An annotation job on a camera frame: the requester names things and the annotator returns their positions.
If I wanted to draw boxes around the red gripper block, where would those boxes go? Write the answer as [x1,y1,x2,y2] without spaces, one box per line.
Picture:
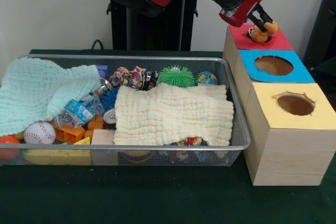
[223,0,274,33]

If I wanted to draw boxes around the brown plush toy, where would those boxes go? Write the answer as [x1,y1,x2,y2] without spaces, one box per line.
[248,20,279,42]

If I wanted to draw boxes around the cream waffle cloth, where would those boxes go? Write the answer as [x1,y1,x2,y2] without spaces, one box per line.
[113,82,235,146]

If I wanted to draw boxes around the mint waffle cloth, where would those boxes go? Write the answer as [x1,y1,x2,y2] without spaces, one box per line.
[0,56,102,137]

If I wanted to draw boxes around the wooden box with three holes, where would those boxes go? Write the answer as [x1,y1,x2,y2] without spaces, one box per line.
[222,22,336,187]

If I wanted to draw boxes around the shallow mesh bin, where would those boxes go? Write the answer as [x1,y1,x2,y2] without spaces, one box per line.
[0,54,251,167]

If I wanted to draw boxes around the black standing panel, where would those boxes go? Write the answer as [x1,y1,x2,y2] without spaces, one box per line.
[301,0,336,78]

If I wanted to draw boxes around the globe print ball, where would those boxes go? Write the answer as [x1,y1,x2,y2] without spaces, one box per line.
[194,71,218,86]

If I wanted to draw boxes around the dark green side tablecloth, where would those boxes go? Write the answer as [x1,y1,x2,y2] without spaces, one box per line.
[313,60,336,78]

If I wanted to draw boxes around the green spiky ball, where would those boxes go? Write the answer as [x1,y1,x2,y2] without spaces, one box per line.
[159,66,196,88]

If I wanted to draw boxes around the black red crumpled packet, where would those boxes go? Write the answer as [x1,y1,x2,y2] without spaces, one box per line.
[141,70,160,91]

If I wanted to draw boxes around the blue spiky ball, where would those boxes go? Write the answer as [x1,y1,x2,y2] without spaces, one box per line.
[101,87,120,112]

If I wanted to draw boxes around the crumpled plastic bottle blue label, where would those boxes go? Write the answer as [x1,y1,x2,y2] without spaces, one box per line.
[56,95,106,129]

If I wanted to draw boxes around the white baseball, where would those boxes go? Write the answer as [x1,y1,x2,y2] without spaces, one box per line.
[23,121,57,145]

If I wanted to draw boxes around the orange red ball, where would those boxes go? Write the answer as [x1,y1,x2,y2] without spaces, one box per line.
[0,135,22,162]

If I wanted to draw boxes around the colourful knotted rope toy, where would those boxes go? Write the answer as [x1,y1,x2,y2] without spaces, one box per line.
[109,66,146,88]

